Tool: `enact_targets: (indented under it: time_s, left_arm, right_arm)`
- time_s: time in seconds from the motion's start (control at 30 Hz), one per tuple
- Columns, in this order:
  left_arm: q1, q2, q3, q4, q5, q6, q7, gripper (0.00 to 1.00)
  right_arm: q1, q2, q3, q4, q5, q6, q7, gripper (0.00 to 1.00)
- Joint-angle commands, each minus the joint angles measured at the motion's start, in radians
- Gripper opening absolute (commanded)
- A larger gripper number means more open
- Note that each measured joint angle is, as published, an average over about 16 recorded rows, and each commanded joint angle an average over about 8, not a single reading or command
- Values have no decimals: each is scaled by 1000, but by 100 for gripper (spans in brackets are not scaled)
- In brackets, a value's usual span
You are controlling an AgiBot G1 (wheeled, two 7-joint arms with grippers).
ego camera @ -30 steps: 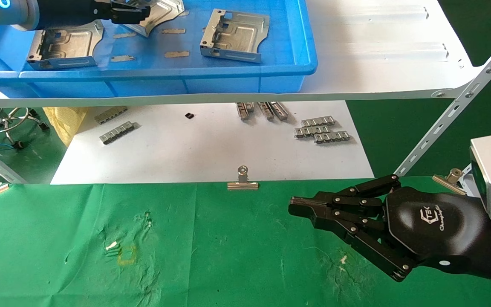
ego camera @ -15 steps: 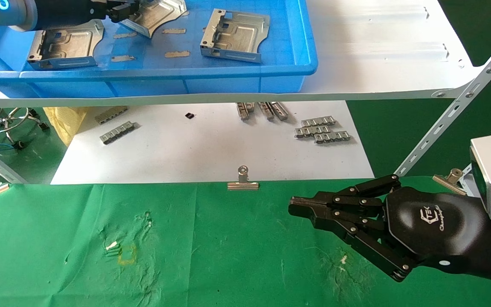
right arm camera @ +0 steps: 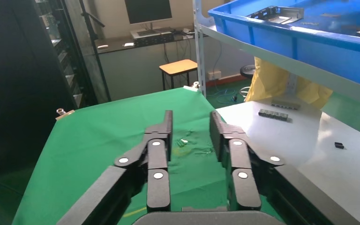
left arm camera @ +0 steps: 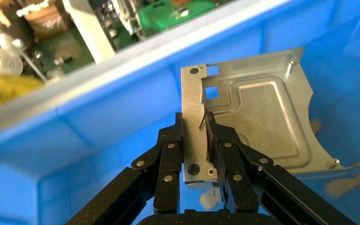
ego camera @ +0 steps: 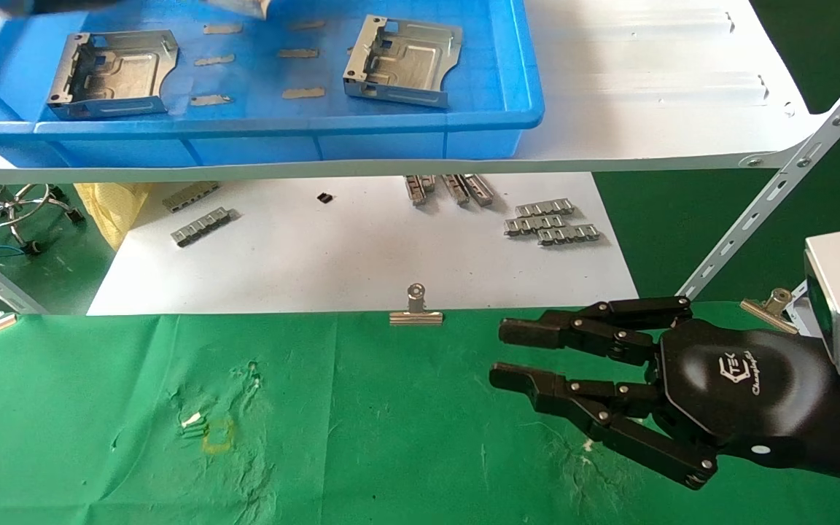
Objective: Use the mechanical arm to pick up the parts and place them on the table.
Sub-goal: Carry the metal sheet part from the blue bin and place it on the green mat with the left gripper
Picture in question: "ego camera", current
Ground ridged grey metal strip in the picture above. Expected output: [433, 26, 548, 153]
[515, 198, 576, 218]
[171, 207, 233, 248]
[537, 225, 602, 246]
[163, 182, 221, 214]
[504, 214, 567, 236]

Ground yellow plastic bag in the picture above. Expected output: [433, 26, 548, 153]
[74, 182, 152, 253]

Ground chrome stool base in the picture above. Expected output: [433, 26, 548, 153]
[0, 182, 87, 256]

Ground grey sheet metal bracket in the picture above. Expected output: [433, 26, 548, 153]
[46, 29, 179, 120]
[342, 15, 464, 109]

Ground grey metal rail part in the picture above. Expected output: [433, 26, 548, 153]
[440, 174, 470, 206]
[462, 174, 495, 207]
[405, 175, 436, 207]

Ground blue plastic bin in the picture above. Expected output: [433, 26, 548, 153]
[0, 0, 545, 169]

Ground grey crinkled metal part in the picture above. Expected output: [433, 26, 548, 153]
[205, 0, 275, 20]

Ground white rack shelf board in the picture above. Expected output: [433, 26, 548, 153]
[87, 173, 639, 316]
[0, 0, 829, 185]

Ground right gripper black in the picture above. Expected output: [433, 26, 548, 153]
[489, 295, 840, 489]

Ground green table cloth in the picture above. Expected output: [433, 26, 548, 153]
[0, 300, 840, 525]

